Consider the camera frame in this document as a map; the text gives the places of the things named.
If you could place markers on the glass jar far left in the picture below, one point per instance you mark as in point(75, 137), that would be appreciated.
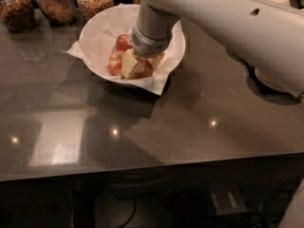
point(17, 15)

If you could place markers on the dark box under table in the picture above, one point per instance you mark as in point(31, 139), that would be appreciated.
point(213, 202)

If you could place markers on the dark red apple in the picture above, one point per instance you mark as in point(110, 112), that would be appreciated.
point(123, 42)

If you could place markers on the yellow red apple front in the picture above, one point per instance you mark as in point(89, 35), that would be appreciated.
point(143, 69)

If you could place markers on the paper bowl stack front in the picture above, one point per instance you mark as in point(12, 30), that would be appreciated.
point(269, 83)

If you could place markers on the red yellow apple left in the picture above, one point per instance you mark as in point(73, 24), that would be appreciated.
point(116, 62)

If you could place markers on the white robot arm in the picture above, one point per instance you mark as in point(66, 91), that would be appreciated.
point(266, 35)

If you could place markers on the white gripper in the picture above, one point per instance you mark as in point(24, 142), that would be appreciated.
point(148, 46)

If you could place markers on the white paper liner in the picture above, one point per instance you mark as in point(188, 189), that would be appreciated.
point(98, 38)

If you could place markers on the white bowl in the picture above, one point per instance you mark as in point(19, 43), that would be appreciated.
point(95, 32)

